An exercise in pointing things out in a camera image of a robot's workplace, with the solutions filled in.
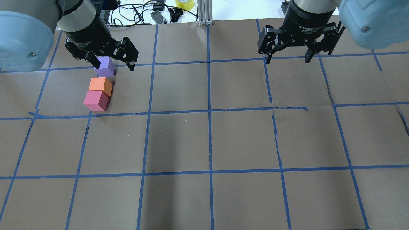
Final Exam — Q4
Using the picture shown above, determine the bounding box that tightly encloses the orange foam cube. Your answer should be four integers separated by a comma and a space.
88, 77, 113, 97

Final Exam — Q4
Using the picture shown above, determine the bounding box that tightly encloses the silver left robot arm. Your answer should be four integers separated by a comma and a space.
0, 0, 139, 72

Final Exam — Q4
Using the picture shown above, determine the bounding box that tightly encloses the yellow tape roll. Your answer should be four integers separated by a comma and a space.
175, 0, 195, 11

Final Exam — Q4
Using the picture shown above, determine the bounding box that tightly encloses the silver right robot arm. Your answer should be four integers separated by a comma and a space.
257, 0, 409, 64

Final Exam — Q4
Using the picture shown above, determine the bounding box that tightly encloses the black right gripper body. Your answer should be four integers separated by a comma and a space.
258, 2, 345, 57

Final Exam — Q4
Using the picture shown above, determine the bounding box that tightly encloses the red foam cube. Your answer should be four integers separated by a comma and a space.
83, 91, 109, 111

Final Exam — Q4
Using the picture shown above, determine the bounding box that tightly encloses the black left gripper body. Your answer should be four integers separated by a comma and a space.
65, 18, 139, 64

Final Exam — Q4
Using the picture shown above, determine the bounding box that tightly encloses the purple foam cube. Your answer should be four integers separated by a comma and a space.
94, 56, 116, 77

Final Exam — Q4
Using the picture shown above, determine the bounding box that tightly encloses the aluminium frame post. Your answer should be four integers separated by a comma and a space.
197, 0, 213, 25

